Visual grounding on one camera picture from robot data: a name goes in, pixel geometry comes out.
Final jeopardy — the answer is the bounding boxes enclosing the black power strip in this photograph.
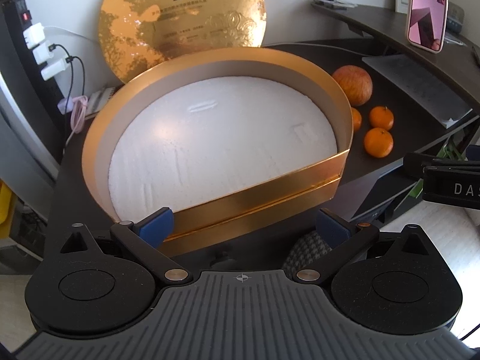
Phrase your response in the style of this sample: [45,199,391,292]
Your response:
[2,0,64,160]

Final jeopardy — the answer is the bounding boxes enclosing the pink coiled cable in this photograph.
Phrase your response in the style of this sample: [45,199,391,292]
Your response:
[70,95,91,134]

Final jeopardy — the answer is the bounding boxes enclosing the black case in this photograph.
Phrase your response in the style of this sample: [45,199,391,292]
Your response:
[350,174,423,223]

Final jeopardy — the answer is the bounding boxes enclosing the spiral notebook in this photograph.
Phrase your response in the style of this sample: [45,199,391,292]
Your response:
[87,87,119,119]

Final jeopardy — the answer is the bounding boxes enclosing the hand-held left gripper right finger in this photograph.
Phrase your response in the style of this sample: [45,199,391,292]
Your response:
[292,208,431,284]

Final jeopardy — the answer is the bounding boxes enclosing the white foam insert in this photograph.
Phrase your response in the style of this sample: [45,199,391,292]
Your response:
[108,75,340,223]

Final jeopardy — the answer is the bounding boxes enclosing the houndstooth fabric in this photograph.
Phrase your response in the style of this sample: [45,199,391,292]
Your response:
[284,230,333,271]

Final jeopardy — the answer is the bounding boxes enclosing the pink smartphone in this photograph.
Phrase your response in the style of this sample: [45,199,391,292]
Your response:
[407,0,449,55]

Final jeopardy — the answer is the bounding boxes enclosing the black charging cable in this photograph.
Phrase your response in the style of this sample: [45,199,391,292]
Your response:
[49,43,73,100]
[65,55,87,100]

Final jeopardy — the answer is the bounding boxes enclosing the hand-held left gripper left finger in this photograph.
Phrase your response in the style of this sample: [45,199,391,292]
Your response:
[60,207,194,285]

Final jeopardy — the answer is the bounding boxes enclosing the grey curved panel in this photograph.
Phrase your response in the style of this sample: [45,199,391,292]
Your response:
[0,71,62,184]

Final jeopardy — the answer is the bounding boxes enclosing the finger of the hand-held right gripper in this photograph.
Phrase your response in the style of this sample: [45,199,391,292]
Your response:
[403,152,480,179]

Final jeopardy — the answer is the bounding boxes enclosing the white plug charger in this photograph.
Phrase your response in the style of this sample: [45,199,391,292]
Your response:
[23,22,46,49]
[40,58,73,81]
[32,41,58,64]

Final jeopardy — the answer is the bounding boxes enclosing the white charging cable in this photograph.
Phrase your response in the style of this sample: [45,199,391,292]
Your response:
[43,25,100,46]

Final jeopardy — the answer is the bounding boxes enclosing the dark curved desk shelf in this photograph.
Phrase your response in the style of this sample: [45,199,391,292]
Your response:
[311,0,480,102]

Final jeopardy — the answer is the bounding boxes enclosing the round gold box lid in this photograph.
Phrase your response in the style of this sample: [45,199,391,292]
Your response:
[98,0,268,85]

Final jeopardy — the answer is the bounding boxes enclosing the red apple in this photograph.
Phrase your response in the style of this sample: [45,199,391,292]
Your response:
[332,65,374,106]

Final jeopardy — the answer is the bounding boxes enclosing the round gold gift box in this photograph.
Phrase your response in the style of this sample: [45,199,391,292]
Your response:
[82,47,354,259]

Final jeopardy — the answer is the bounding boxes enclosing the yellow plastic basket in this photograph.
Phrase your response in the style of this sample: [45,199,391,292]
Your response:
[0,180,13,239]

